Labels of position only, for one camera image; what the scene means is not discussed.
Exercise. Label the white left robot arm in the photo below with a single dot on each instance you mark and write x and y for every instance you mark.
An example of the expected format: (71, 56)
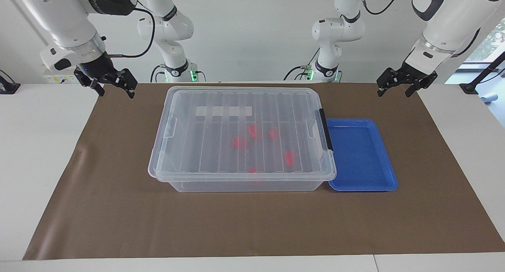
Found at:
(446, 23)

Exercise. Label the clear ribbed plastic lid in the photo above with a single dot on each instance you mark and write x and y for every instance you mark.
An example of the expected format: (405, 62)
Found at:
(213, 153)

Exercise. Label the white wall socket strip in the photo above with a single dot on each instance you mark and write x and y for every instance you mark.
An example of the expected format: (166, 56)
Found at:
(53, 79)

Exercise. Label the pale blue cylinder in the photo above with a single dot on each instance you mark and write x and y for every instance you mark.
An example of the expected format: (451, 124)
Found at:
(489, 97)

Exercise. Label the blue plastic tray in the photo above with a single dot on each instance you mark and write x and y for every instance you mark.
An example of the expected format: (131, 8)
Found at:
(363, 157)

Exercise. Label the clear plastic storage box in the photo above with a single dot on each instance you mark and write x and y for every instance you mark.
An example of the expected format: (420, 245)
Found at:
(236, 186)

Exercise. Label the red block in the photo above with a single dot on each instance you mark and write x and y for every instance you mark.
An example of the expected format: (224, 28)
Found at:
(289, 157)
(252, 131)
(253, 171)
(238, 142)
(273, 134)

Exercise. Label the brown paper table mat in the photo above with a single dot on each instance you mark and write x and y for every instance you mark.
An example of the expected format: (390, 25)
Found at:
(118, 216)

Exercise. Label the black angled stand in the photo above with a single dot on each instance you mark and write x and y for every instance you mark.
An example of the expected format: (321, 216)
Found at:
(469, 87)

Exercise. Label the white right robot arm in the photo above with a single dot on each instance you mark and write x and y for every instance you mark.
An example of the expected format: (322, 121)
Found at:
(59, 19)

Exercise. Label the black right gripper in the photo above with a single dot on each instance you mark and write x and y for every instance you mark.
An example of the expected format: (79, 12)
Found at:
(98, 68)

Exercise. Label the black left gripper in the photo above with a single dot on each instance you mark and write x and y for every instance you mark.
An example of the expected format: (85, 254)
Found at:
(412, 72)

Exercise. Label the black table clamp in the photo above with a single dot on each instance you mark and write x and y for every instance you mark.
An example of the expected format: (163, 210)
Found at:
(10, 88)

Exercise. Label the window with green view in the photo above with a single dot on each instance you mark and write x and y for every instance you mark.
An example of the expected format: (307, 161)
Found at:
(493, 43)

